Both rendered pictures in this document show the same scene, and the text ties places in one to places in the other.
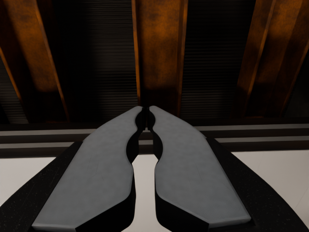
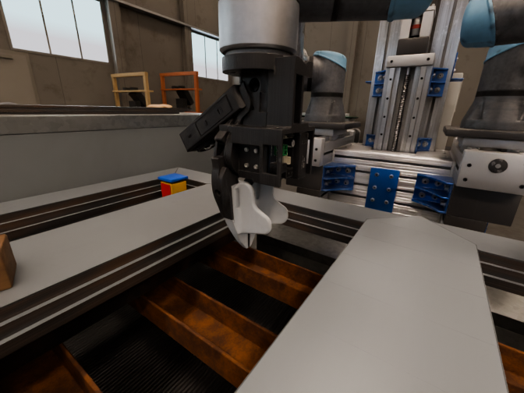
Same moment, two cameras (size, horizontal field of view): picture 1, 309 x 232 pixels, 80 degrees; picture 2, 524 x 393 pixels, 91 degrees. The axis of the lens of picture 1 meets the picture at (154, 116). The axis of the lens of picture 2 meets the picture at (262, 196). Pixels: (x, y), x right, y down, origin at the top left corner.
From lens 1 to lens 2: 34 cm
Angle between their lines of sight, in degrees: 89
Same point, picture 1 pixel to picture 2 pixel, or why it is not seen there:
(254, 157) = (345, 256)
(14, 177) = not seen: outside the picture
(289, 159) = (356, 246)
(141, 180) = (337, 325)
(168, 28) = (245, 348)
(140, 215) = (419, 369)
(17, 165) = not seen: outside the picture
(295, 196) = (408, 251)
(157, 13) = (228, 349)
